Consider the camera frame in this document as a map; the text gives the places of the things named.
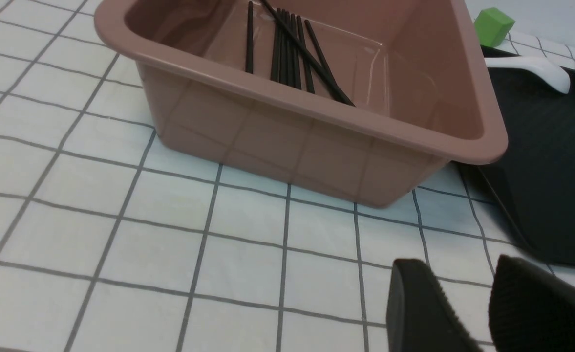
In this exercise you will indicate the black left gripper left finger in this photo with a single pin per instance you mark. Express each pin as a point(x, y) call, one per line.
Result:
point(419, 317)

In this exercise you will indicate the pink plastic bin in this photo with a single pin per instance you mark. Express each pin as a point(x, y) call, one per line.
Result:
point(413, 68)

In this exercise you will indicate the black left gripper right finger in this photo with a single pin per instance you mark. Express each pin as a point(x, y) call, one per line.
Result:
point(530, 310)

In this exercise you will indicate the green cube block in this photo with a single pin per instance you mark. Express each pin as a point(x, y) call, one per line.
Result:
point(492, 26)

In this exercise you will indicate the black plastic tray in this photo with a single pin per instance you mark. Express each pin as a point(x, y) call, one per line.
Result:
point(533, 181)

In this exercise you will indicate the white spoon far left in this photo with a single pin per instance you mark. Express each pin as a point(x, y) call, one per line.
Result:
point(553, 75)

